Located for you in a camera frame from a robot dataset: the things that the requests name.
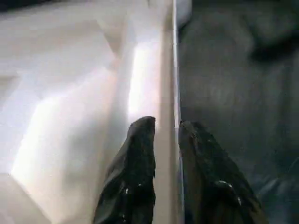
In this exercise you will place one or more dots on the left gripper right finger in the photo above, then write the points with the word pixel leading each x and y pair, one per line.
pixel 205 175

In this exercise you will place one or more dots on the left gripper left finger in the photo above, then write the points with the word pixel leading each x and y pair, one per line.
pixel 135 168

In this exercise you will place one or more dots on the white plastic table top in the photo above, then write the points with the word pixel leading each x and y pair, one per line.
pixel 58 93

